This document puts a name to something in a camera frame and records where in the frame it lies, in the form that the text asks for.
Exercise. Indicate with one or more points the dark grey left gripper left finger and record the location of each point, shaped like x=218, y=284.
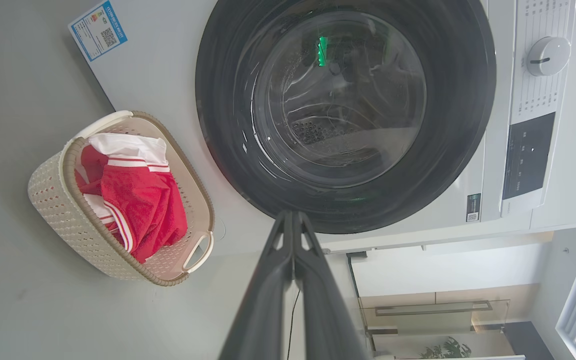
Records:
x=260, y=310

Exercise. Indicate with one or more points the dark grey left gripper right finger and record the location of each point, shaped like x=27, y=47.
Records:
x=333, y=320

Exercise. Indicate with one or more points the red garment with white stripes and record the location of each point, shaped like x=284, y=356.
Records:
x=143, y=205

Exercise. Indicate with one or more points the dark grey glass washer door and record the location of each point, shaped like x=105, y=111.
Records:
x=228, y=125

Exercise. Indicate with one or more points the white garment with red trim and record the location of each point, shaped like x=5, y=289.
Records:
x=128, y=146

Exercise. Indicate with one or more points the cream perforated laundry basket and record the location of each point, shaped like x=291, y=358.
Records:
x=63, y=210

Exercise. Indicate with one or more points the white front-load washing machine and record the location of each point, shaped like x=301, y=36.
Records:
x=168, y=75

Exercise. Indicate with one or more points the green potted plant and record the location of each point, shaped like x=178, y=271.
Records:
x=445, y=349

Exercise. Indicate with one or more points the small QR code sticker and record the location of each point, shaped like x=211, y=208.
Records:
x=473, y=207

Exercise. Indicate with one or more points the black washer display panel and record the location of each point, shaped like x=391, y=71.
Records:
x=528, y=157

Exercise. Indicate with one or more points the blue energy label sticker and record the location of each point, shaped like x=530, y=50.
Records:
x=98, y=30

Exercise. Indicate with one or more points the white round control knob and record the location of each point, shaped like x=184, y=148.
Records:
x=548, y=56

